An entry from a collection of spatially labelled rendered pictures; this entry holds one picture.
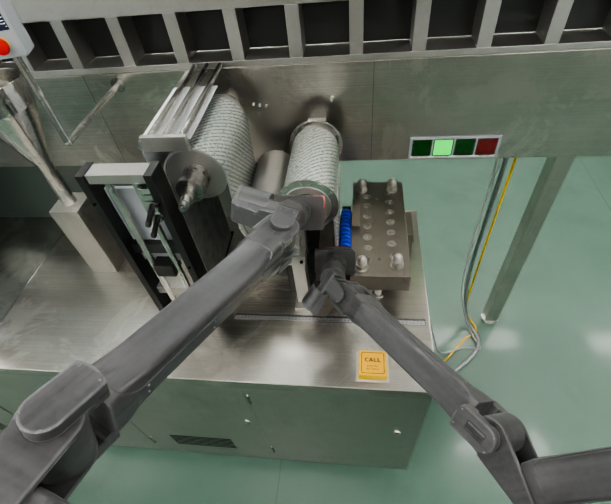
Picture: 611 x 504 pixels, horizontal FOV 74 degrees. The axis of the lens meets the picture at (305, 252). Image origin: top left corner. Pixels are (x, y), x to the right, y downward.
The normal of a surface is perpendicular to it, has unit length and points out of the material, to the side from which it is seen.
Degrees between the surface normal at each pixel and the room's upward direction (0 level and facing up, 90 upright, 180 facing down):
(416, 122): 90
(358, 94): 90
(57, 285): 0
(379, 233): 0
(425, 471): 0
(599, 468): 47
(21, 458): 17
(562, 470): 42
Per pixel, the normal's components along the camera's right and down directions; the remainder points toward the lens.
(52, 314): -0.09, -0.67
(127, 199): -0.10, 0.74
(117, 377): 0.33, -0.81
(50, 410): 0.19, -0.74
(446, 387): -0.75, -0.25
